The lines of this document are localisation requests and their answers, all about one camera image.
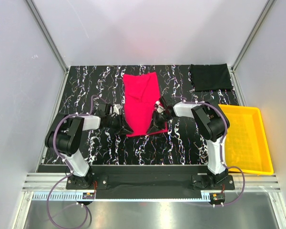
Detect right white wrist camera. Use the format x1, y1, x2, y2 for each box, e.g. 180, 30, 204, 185
154, 101, 165, 113

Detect left connector block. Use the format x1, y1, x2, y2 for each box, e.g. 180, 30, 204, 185
82, 192, 96, 199

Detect right connector block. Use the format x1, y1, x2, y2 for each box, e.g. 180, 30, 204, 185
211, 193, 225, 202

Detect folded black t shirt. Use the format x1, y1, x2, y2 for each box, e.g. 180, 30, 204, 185
190, 63, 233, 92

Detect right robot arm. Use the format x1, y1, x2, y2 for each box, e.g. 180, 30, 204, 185
147, 96, 230, 190

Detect right aluminium frame post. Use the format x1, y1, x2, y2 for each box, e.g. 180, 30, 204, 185
231, 0, 276, 73

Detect yellow plastic bin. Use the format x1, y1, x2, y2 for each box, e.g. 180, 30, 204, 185
219, 104, 274, 176

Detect left aluminium frame post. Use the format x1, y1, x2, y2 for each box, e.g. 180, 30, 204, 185
24, 0, 69, 73

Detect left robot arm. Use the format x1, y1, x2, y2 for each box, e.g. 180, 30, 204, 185
45, 103, 133, 189

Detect aluminium frame post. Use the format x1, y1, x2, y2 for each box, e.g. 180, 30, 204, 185
231, 0, 276, 73
24, 0, 69, 73

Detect pink t shirt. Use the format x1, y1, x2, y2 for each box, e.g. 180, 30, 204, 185
123, 72, 161, 137

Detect slotted cable duct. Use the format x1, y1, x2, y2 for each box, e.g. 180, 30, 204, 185
32, 188, 210, 202

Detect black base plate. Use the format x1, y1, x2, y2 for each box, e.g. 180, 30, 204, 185
38, 164, 235, 200

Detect connector block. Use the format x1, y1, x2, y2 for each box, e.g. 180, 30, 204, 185
211, 193, 225, 202
82, 192, 96, 199

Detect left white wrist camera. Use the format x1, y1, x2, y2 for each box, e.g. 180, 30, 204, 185
113, 104, 122, 115

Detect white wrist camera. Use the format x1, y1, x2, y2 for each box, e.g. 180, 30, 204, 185
113, 104, 122, 115
154, 101, 165, 113

